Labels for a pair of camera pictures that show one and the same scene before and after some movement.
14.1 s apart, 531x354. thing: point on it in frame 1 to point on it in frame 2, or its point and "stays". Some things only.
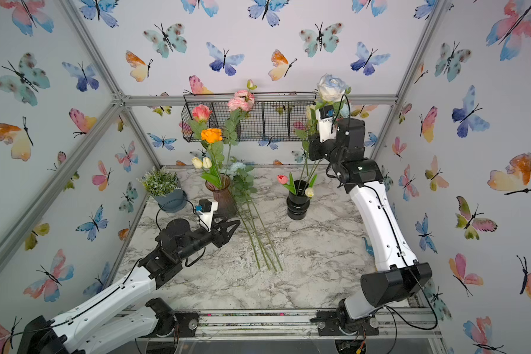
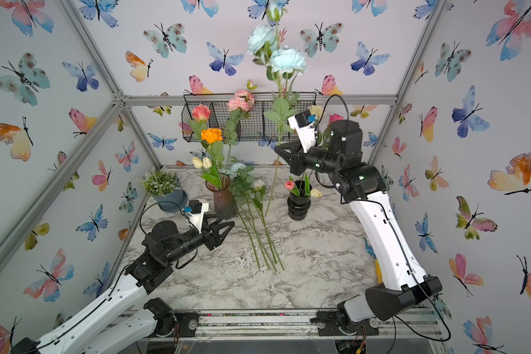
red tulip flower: [282, 178] to [289, 184]
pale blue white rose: [332, 88] to [259, 187]
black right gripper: [318, 147] to [300, 158]
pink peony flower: [242, 99] stays
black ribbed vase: [297, 204] stays
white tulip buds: [198, 162] stays
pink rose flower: [201, 113] stays
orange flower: [212, 134] stays
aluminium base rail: [394, 324] stays
